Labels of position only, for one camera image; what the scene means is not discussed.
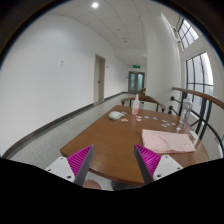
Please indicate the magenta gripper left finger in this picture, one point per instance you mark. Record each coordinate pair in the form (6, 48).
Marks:
(73, 168)

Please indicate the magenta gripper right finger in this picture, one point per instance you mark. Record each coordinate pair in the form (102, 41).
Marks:
(153, 166)

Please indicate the pink folded towel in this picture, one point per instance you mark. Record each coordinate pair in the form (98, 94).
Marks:
(166, 142)

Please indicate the small wrapped candy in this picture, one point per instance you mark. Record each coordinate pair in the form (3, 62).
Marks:
(124, 120)

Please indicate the white computer mouse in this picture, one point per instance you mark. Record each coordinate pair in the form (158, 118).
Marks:
(115, 115)

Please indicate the white spray bottle pink label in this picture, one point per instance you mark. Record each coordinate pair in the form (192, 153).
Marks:
(135, 106)

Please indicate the wooden chair behind table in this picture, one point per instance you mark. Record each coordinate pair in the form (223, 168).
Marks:
(145, 98)

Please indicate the clear plastic water bottle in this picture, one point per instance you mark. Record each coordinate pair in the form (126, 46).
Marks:
(186, 110)

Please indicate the white hallway door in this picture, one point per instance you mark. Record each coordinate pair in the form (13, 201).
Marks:
(99, 74)

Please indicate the wooden handrail with black balusters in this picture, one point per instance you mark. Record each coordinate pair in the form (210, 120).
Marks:
(207, 126)

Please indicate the glass double door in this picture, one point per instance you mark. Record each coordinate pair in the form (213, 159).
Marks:
(136, 81)

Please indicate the green exit sign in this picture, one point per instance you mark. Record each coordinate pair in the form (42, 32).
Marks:
(136, 66)

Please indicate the black framed tall window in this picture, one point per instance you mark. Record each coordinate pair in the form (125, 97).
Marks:
(199, 78)

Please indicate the upper skylight window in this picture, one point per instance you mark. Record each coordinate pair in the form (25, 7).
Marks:
(187, 34)

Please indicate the round ceiling light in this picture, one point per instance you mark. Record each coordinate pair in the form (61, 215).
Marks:
(95, 5)

